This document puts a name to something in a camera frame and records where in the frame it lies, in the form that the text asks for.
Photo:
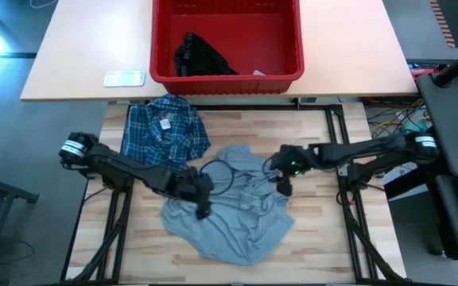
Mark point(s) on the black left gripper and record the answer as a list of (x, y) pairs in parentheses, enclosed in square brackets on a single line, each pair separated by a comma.
[(193, 186)]

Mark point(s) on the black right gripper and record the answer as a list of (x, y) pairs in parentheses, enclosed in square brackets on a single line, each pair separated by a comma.
[(292, 161)]

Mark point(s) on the grey garment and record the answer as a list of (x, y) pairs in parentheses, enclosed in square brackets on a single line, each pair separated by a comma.
[(237, 226)]

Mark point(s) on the blue plaid pajama pants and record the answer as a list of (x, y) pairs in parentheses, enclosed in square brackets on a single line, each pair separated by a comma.
[(169, 165)]

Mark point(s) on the blue plaid garment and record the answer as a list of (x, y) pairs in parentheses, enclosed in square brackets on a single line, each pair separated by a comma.
[(165, 131)]

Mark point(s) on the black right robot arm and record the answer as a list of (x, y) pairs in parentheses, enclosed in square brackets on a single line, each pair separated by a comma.
[(364, 151)]

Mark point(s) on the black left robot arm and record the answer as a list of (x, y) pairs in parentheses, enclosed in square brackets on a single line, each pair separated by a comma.
[(121, 168)]

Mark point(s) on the red plastic laundry bin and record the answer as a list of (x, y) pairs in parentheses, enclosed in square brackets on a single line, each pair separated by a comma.
[(229, 85)]

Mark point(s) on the small white paper scrap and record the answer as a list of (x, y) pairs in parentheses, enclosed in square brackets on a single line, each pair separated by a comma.
[(258, 72)]

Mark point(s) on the white cardboard box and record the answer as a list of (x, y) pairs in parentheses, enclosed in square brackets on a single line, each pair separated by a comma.
[(404, 175)]

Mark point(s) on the black crumpled garment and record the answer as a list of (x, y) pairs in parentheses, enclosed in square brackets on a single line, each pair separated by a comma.
[(201, 59)]

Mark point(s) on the light wooden desk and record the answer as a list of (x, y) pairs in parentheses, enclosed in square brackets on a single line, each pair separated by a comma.
[(352, 47)]

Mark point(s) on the red electronic device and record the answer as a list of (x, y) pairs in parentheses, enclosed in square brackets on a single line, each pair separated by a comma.
[(421, 72)]

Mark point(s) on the black side desk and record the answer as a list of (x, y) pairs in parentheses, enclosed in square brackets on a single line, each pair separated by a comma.
[(455, 119)]

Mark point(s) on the black aluminium table frame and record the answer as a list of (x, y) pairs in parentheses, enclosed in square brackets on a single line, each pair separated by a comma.
[(292, 106)]

